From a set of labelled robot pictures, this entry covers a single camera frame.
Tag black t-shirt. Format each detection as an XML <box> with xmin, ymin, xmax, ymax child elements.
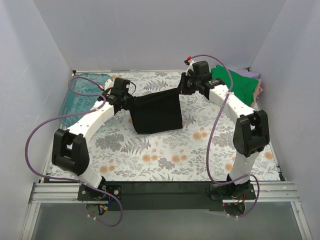
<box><xmin>127</xmin><ymin>87</ymin><xmax>183</xmax><ymax>134</ymax></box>

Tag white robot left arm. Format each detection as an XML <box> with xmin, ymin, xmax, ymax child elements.
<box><xmin>51</xmin><ymin>77</ymin><xmax>131</xmax><ymax>200</ymax></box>

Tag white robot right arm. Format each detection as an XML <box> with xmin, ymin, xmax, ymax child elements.
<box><xmin>180</xmin><ymin>57</ymin><xmax>270</xmax><ymax>199</ymax></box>

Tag teal transparent plastic tray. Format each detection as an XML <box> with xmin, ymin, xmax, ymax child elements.
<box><xmin>59</xmin><ymin>73</ymin><xmax>113</xmax><ymax>128</ymax></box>

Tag green folded t-shirt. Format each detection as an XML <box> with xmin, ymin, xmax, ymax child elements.
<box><xmin>210</xmin><ymin>64</ymin><xmax>258</xmax><ymax>107</ymax></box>

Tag lavender folded t-shirt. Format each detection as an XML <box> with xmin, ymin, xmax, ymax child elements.
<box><xmin>228</xmin><ymin>67</ymin><xmax>260</xmax><ymax>79</ymax></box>

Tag pink folded t-shirt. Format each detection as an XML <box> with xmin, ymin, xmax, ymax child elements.
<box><xmin>250</xmin><ymin>79</ymin><xmax>263</xmax><ymax>108</ymax></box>

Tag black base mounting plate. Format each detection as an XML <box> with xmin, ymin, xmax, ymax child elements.
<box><xmin>77</xmin><ymin>180</ymin><xmax>256</xmax><ymax>211</ymax></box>

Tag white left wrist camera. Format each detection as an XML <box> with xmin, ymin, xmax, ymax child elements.
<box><xmin>103</xmin><ymin>79</ymin><xmax>114</xmax><ymax>90</ymax></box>

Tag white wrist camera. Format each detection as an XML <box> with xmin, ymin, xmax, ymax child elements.
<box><xmin>103</xmin><ymin>79</ymin><xmax>114</xmax><ymax>90</ymax></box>
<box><xmin>184</xmin><ymin>57</ymin><xmax>196</xmax><ymax>73</ymax></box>

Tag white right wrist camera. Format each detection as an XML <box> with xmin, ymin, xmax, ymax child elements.
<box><xmin>184</xmin><ymin>57</ymin><xmax>196</xmax><ymax>73</ymax></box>

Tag aluminium frame rail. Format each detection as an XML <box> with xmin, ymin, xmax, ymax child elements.
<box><xmin>22</xmin><ymin>181</ymin><xmax>312</xmax><ymax>240</ymax></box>

